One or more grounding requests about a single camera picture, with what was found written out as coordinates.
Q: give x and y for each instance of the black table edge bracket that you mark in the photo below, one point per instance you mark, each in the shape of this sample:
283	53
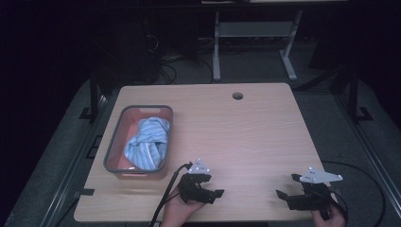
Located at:
84	192

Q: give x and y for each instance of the person's right hand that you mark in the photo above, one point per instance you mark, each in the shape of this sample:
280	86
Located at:
335	220

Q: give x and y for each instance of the blue striped cloth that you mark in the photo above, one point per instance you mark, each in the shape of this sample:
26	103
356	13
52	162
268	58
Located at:
148	142

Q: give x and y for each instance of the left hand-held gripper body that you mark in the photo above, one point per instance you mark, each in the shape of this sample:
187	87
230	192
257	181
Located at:
192	187

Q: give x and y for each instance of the white metal desk frame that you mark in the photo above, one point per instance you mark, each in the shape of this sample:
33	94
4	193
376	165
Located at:
252	29

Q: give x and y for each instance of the aluminium frame rail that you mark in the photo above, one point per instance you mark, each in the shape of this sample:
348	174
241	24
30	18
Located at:
375	157
67	176

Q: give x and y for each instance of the pink basket with grey rim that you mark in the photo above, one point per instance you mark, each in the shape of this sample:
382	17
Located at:
126	126

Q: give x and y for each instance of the black metal stand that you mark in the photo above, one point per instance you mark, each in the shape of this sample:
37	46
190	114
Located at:
93	94
353	94

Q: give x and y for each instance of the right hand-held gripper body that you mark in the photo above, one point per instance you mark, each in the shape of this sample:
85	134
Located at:
312	197

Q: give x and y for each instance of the person's left hand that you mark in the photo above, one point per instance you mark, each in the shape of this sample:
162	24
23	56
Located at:
176	213

